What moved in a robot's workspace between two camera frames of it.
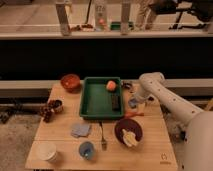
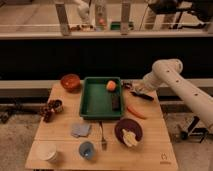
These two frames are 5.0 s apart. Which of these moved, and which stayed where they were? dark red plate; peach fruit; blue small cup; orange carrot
Moved: orange carrot
Stayed: peach fruit; dark red plate; blue small cup
